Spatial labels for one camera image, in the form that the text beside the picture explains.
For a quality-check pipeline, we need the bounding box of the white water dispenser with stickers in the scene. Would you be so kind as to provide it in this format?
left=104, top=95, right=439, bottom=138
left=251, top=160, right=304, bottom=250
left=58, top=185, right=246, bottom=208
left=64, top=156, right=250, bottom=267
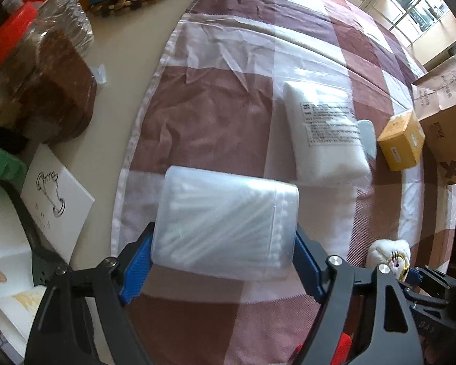
left=0, top=186, right=48, bottom=362

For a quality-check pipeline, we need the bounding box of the red plastic box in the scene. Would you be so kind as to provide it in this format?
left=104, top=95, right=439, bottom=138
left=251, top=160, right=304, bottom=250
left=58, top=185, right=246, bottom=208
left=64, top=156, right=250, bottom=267
left=294, top=331, right=355, bottom=365

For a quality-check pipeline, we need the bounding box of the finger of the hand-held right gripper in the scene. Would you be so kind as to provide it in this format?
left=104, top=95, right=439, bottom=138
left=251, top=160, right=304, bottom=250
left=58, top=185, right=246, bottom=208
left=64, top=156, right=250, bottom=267
left=403, top=290, right=450, bottom=308
left=405, top=265, right=456, bottom=293

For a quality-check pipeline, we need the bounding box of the red-lid plastic jar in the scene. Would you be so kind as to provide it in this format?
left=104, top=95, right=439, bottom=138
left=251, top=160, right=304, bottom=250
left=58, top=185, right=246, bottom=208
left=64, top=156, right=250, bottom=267
left=0, top=2, right=98, bottom=145

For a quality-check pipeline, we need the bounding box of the small clear plastic piece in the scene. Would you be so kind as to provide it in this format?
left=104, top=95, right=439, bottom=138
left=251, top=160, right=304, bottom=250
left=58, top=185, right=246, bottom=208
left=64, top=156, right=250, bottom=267
left=92, top=64, right=108, bottom=85

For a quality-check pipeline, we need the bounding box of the white cat plush pouch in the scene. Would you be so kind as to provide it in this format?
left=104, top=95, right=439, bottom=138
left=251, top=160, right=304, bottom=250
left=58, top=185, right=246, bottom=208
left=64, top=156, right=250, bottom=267
left=366, top=239, right=413, bottom=282

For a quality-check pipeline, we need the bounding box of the white cotton pad packet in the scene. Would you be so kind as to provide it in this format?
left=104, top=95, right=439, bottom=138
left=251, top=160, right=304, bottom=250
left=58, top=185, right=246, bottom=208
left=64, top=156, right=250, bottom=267
left=281, top=81, right=370, bottom=183

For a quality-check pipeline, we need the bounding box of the clear water bottle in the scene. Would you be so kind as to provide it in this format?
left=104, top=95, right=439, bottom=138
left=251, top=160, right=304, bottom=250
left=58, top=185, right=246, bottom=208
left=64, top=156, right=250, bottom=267
left=2, top=0, right=95, bottom=52

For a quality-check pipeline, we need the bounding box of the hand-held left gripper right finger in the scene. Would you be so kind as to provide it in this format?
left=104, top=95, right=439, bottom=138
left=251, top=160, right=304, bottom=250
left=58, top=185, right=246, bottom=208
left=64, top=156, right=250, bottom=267
left=285, top=225, right=422, bottom=365

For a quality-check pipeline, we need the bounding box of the light blue triangular puff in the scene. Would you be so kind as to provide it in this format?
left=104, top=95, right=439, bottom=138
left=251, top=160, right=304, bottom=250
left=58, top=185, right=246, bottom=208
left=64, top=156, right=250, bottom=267
left=357, top=119, right=377, bottom=160

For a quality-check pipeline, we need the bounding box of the white card with drawing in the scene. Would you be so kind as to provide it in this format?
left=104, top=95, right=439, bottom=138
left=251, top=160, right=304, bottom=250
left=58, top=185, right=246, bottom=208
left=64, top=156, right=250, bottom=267
left=20, top=144, right=96, bottom=265

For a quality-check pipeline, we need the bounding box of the small yellow carton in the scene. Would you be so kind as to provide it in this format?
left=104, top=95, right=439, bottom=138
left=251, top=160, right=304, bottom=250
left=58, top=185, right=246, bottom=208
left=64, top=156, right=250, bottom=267
left=376, top=108, right=426, bottom=172

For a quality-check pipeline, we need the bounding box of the green plastic holder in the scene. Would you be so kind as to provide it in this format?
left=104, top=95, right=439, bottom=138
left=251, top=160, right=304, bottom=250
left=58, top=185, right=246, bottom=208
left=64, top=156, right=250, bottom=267
left=0, top=140, right=27, bottom=191

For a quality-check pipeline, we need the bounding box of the brown cardboard box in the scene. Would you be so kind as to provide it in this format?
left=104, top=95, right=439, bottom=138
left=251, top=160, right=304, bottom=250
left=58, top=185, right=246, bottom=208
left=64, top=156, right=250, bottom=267
left=410, top=55, right=456, bottom=187

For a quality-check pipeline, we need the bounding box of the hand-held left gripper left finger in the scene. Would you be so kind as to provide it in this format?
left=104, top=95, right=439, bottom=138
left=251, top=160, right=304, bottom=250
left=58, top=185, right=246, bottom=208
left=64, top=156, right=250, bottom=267
left=25, top=221, right=156, bottom=365

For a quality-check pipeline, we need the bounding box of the clear cotton swab box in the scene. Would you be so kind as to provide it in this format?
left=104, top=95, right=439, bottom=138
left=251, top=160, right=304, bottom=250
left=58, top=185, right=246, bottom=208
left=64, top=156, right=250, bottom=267
left=151, top=165, right=301, bottom=282

